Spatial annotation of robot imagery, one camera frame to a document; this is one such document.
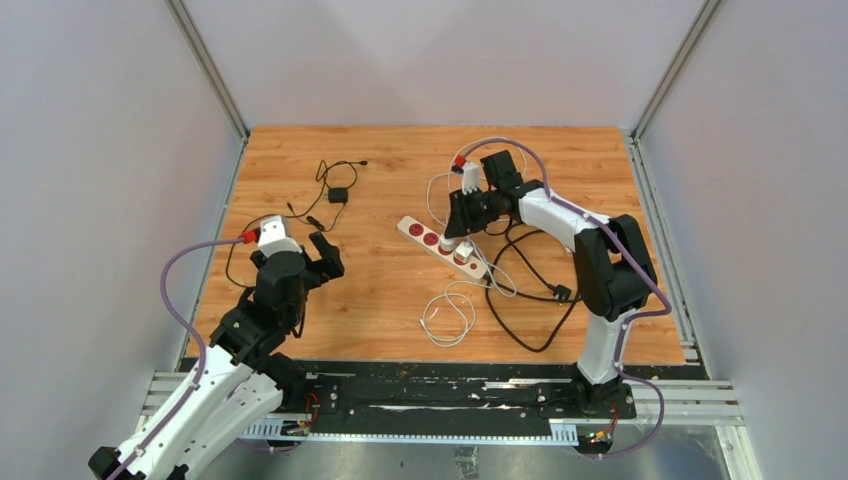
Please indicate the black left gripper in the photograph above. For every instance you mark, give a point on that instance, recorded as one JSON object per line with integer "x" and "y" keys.
{"x": 329, "y": 265}

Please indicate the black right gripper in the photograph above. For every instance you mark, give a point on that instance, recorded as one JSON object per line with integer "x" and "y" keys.
{"x": 461, "y": 215}

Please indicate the white round plug adapter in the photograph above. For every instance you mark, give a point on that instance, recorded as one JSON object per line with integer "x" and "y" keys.
{"x": 447, "y": 243}

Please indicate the white square charger with sticker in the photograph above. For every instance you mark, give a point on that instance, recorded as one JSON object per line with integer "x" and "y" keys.
{"x": 463, "y": 252}

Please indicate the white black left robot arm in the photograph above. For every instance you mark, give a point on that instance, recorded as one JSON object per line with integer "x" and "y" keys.
{"x": 239, "y": 376}

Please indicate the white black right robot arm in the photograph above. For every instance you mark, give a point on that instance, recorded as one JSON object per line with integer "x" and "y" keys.
{"x": 613, "y": 267}

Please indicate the white red power strip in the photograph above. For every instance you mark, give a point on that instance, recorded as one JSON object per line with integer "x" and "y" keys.
{"x": 427, "y": 239}

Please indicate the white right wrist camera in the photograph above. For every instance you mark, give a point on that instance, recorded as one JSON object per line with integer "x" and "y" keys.
{"x": 470, "y": 178}

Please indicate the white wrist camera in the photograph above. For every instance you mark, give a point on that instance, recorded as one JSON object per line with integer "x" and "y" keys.
{"x": 470, "y": 178}
{"x": 275, "y": 236}

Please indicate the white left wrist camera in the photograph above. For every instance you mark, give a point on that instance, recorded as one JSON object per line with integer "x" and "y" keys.
{"x": 275, "y": 236}

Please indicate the small black adapter with cable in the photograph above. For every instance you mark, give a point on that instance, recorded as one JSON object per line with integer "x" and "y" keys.
{"x": 334, "y": 195}

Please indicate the black mounting base plate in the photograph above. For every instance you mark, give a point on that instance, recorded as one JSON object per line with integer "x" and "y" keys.
{"x": 450, "y": 399}

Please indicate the aluminium frame rail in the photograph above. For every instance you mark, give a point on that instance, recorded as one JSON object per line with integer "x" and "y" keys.
{"x": 702, "y": 401}

